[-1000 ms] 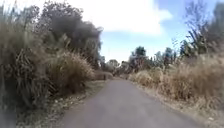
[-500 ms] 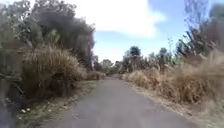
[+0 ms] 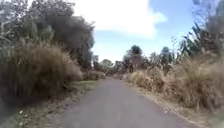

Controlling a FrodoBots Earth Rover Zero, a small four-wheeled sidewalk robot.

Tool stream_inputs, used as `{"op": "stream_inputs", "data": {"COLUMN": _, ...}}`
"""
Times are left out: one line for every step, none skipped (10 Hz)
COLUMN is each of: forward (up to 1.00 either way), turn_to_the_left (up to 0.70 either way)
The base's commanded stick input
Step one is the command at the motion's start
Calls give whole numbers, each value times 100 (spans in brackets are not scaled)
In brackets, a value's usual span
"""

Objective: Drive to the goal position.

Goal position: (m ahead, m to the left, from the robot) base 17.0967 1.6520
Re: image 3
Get distant trees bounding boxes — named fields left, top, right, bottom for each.
left=92, top=44, right=176, bottom=76

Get grey asphalt path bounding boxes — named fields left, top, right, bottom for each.
left=54, top=78, right=198, bottom=128

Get dark green trees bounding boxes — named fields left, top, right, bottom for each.
left=0, top=0, right=96, bottom=71

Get dry litter verge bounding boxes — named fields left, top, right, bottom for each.
left=126, top=81, right=224, bottom=128

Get dry leaf verge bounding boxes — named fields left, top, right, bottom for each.
left=0, top=79, right=99, bottom=128

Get dry tall grass bank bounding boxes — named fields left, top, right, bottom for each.
left=0, top=41, right=104, bottom=108

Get dry grass and reeds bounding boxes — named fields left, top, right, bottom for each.
left=124, top=54, right=224, bottom=113

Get green flax bushes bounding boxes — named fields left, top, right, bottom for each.
left=173, top=0, right=224, bottom=61

